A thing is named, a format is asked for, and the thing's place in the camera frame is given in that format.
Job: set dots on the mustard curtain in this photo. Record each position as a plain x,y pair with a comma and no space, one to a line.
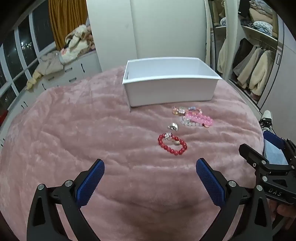
67,18

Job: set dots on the dark hanging coat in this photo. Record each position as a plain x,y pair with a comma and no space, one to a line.
241,53

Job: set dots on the cream plush jacket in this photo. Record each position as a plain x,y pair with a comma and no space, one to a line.
76,44

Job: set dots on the hanging coats in wardrobe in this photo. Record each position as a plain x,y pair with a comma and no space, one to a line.
247,67

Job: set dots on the stack of folded clothes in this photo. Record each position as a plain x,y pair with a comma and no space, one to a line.
261,20

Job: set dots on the pink fluffy blanket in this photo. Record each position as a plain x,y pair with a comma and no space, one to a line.
92,129

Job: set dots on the white drawer cabinet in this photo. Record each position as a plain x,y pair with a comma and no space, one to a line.
76,69

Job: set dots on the white sneaker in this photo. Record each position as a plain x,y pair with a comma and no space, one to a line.
266,115

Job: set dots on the person's right hand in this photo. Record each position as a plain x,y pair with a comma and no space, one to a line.
283,213

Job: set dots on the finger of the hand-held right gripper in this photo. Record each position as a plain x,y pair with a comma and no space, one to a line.
252,155
272,137

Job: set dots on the open wardrobe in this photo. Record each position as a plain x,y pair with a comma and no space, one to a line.
272,69

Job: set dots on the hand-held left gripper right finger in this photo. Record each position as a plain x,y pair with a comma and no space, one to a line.
210,183

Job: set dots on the standing mirror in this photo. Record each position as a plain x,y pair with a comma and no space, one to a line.
218,34

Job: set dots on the beige padded garment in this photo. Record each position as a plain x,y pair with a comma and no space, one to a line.
47,64

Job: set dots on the person's leg in jeans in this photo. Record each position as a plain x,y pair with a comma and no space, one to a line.
275,153

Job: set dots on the white plastic box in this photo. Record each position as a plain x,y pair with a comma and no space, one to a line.
171,91

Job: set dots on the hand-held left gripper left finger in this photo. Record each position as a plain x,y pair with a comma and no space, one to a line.
91,183

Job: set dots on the large window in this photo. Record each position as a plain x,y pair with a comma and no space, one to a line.
25,44

